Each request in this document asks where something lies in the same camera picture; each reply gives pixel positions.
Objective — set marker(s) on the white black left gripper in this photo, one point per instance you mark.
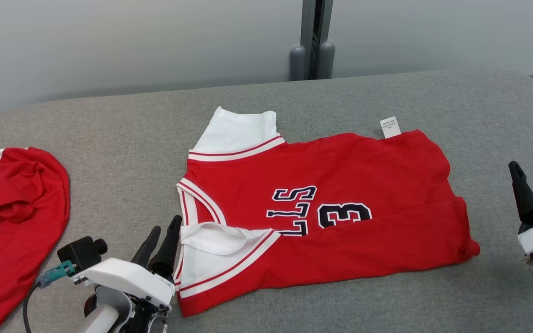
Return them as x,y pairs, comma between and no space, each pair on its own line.
127,277

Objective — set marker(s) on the red shorts white side stripe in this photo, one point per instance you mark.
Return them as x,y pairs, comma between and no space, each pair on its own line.
26,240

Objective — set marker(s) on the red white numbered jersey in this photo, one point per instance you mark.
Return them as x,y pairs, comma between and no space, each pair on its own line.
363,162

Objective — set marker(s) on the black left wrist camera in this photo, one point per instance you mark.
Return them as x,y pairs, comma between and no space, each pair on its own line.
79,254

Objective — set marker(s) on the grey rounded post foot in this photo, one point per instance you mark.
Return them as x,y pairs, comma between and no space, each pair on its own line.
326,62
297,64

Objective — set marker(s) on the grey metal wall post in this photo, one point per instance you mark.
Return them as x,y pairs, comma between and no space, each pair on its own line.
307,27

